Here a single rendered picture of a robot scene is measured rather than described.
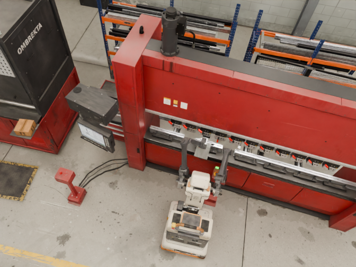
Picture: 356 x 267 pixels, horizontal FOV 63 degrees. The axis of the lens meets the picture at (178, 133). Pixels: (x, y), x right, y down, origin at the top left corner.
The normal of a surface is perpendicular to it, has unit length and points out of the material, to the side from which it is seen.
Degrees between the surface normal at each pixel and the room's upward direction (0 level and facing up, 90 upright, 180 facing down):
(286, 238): 0
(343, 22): 90
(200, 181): 48
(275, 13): 90
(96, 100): 0
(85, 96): 0
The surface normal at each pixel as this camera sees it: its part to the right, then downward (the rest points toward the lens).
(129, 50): 0.06, -0.56
